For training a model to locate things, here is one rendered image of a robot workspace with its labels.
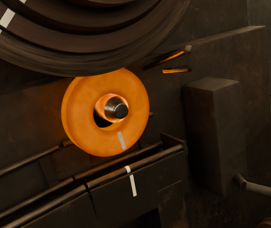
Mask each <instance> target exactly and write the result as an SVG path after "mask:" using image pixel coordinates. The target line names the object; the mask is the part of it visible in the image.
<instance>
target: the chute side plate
mask: <svg viewBox="0 0 271 228"><path fill-rule="evenodd" d="M131 175H133V178H134V183H135V190H136V196H133V191H132V186H131V180H130V176H131ZM178 181H182V186H183V192H184V194H185V193H187V192H189V182H188V175H187V168H186V161H185V154H184V151H180V152H178V153H175V154H173V155H171V156H168V157H166V158H163V159H161V160H159V161H156V162H154V163H152V164H149V165H147V166H145V167H143V168H141V169H138V170H136V171H133V172H131V173H129V174H126V175H124V176H122V177H119V178H117V179H115V180H112V181H110V182H108V183H105V184H103V185H101V186H99V187H96V188H94V189H92V190H90V195H91V199H92V203H91V200H90V197H89V194H88V193H87V192H85V193H84V194H82V195H80V196H78V197H76V198H74V199H73V200H71V201H69V202H67V203H65V204H63V205H61V206H59V207H57V208H55V209H53V210H52V211H50V212H48V213H46V214H44V215H42V216H40V217H39V218H37V219H35V220H33V221H31V222H29V223H27V224H26V225H24V226H22V227H20V228H117V227H119V226H121V225H124V224H126V223H127V222H129V221H132V220H134V219H136V218H137V217H139V216H142V215H144V214H145V213H147V212H150V211H152V210H154V209H155V208H157V207H158V205H157V199H156V194H155V193H156V192H157V191H159V190H161V189H163V188H165V187H167V186H169V185H172V184H174V183H176V182H178ZM92 204H93V205H92Z"/></svg>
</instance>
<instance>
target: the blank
mask: <svg viewBox="0 0 271 228"><path fill-rule="evenodd" d="M106 94H114V95H118V96H121V97H123V98H124V99H125V100H126V101H127V104H128V114H127V116H126V117H125V118H124V119H123V120H122V121H120V122H117V123H113V124H112V125H110V126H108V127H105V128H100V127H98V126H97V125H96V123H95V121H94V118H93V110H94V107H95V104H96V102H97V101H98V100H99V99H100V98H101V97H102V96H104V95H106ZM149 110H150V105H149V98H148V95H147V92H146V89H145V87H144V85H143V84H142V82H141V81H140V79H139V78H138V77H137V76H136V75H135V74H134V73H132V72H131V71H129V70H127V69H125V68H122V69H120V70H117V71H113V72H109V73H106V74H101V75H96V76H84V77H76V78H75V79H74V80H73V81H72V82H71V84H70V85H69V86H68V88H67V90H66V92H65V94H64V97H63V101H62V106H61V119H62V124H63V128H64V130H65V132H66V134H67V136H68V137H69V138H70V140H71V141H72V142H73V143H74V144H75V145H77V146H78V147H79V148H81V149H82V150H84V151H85V152H87V153H89V154H92V155H94V156H99V157H110V156H114V155H117V154H120V153H122V152H124V151H126V150H127V149H129V148H130V147H131V146H133V145H134V144H135V143H136V142H137V140H138V139H139V138H140V136H141V135H142V133H143V131H144V129H145V127H146V125H147V121H148V117H149Z"/></svg>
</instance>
